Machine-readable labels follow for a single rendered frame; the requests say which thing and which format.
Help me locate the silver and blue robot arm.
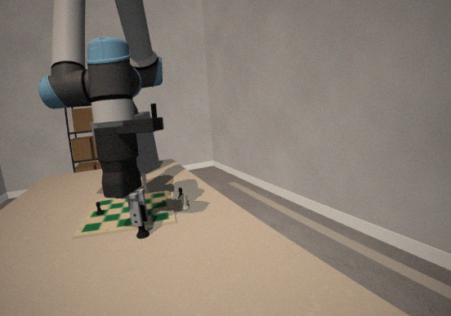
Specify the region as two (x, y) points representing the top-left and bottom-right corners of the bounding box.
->
(38, 0), (163, 109)

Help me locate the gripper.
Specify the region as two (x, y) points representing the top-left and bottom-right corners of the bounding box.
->
(92, 99), (163, 226)

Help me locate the white chess king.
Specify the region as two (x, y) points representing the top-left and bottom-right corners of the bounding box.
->
(141, 173), (150, 194)

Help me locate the green and cream chessboard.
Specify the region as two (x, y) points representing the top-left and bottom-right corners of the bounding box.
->
(73, 190), (176, 239)

